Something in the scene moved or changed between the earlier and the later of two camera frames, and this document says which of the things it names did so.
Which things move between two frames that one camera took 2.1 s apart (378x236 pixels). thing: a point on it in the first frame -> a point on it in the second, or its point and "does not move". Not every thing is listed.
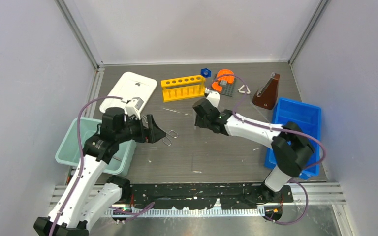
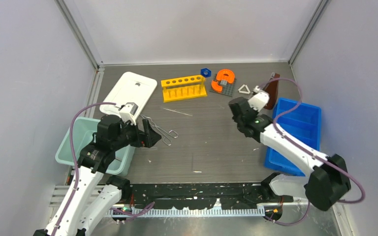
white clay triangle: x=243 y=92 does not move
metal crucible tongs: x=167 y=140 does not move
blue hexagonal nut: x=205 y=73 does not move
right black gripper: x=199 y=123 -> x=235 y=119
